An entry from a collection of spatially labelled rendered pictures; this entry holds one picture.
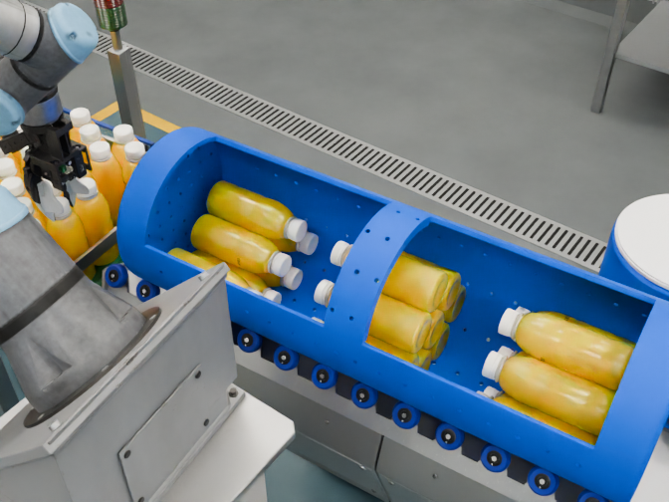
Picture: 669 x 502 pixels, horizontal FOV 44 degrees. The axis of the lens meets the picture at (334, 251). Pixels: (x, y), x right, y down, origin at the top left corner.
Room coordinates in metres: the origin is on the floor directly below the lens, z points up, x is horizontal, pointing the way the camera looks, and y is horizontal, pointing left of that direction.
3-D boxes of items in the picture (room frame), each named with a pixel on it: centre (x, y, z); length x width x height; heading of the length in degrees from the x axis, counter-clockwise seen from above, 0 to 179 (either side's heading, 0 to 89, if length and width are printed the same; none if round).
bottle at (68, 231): (1.15, 0.50, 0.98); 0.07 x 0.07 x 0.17
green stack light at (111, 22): (1.68, 0.49, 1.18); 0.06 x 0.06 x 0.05
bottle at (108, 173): (1.33, 0.46, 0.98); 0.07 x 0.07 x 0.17
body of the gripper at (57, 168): (1.14, 0.47, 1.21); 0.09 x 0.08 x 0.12; 59
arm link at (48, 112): (1.15, 0.48, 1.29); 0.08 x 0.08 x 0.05
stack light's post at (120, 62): (1.68, 0.49, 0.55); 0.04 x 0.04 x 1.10; 59
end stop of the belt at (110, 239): (1.22, 0.41, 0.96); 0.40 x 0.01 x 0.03; 149
